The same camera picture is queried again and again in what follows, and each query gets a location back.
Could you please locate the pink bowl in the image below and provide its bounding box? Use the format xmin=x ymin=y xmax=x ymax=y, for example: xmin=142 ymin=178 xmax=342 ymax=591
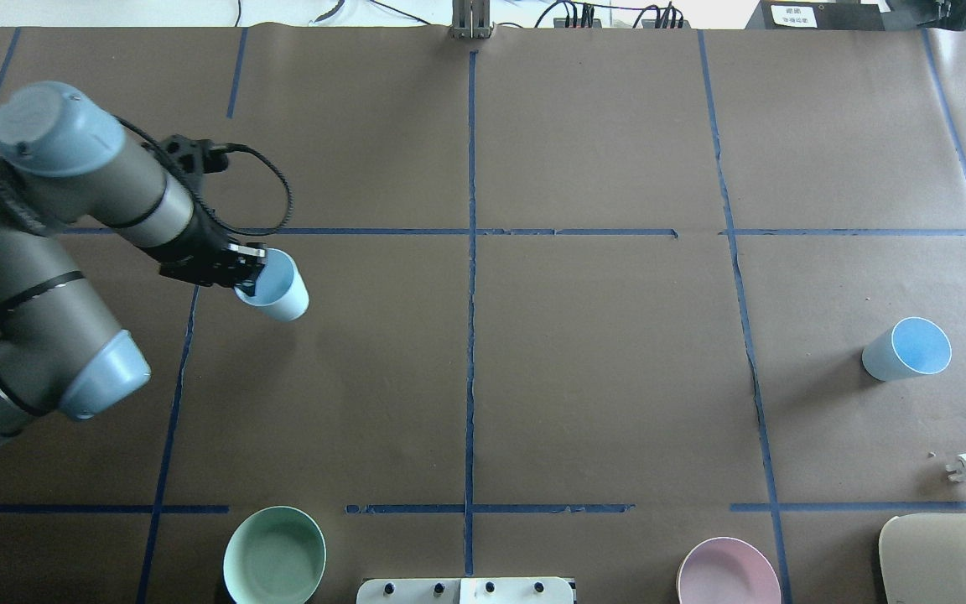
xmin=675 ymin=538 xmax=783 ymax=603

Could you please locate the black box with label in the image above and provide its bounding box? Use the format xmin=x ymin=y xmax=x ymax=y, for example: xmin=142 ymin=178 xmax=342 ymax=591
xmin=744 ymin=1 xmax=886 ymax=31

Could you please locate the light blue cup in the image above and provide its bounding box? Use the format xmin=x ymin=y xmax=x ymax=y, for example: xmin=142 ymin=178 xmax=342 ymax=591
xmin=232 ymin=248 xmax=310 ymax=322
xmin=861 ymin=316 xmax=953 ymax=382

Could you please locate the green bowl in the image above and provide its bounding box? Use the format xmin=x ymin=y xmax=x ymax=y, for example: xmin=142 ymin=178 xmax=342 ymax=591
xmin=222 ymin=506 xmax=327 ymax=603

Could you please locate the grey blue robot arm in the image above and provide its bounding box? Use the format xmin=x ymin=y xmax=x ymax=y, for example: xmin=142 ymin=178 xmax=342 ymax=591
xmin=0 ymin=81 xmax=269 ymax=447

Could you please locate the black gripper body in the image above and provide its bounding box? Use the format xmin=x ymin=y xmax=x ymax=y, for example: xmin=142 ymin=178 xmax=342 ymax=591
xmin=158 ymin=234 xmax=266 ymax=288

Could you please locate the white toaster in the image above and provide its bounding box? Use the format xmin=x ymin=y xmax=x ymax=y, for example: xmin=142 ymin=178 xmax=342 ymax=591
xmin=878 ymin=513 xmax=966 ymax=603

